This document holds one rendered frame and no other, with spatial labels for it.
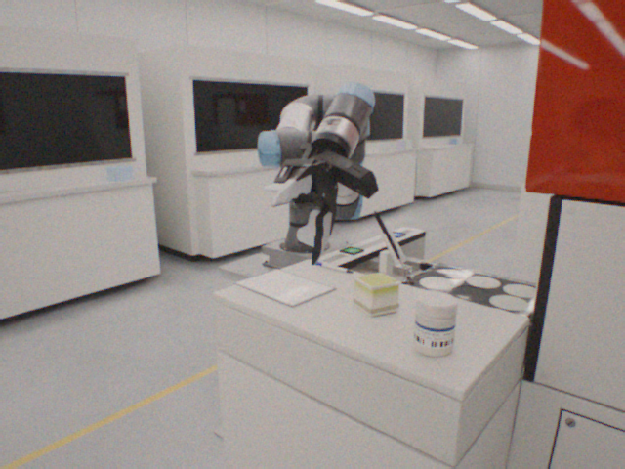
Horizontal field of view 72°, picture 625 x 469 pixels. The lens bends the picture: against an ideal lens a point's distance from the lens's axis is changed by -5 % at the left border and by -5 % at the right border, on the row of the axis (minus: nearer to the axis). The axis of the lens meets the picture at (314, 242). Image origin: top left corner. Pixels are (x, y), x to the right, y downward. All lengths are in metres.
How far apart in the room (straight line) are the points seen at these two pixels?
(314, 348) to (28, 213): 2.87
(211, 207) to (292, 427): 3.35
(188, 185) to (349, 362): 3.62
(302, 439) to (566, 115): 0.83
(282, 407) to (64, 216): 2.81
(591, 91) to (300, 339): 0.71
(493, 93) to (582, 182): 8.69
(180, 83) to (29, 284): 2.07
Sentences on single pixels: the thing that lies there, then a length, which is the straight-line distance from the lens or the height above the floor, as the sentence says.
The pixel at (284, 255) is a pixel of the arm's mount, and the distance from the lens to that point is 1.63.
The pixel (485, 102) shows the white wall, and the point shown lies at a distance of 9.66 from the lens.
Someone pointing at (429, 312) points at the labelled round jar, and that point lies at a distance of 0.79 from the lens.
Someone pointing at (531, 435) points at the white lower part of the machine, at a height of 0.69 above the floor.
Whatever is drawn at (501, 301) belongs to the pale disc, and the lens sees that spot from 1.28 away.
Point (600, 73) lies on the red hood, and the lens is 0.95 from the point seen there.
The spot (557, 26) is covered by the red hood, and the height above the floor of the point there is 1.53.
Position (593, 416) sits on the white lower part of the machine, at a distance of 1.10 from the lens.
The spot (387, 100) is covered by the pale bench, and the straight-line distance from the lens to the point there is 6.76.
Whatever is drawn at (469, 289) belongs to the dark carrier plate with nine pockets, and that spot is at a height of 0.90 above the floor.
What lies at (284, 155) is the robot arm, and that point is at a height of 1.29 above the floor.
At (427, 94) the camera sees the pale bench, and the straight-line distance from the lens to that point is 7.83.
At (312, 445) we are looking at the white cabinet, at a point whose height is 0.70.
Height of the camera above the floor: 1.36
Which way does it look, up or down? 16 degrees down
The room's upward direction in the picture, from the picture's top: straight up
